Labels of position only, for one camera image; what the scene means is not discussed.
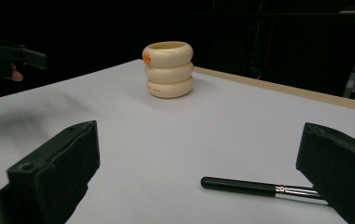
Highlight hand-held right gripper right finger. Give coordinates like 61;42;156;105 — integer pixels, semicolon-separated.
295;121;355;224

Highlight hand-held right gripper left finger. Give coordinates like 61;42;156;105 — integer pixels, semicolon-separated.
7;119;101;224

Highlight black makeup brush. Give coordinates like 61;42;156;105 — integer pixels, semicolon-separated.
200;175;331;206

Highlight cream ringed brush holder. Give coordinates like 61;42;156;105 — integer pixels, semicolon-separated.
141;40;195;100

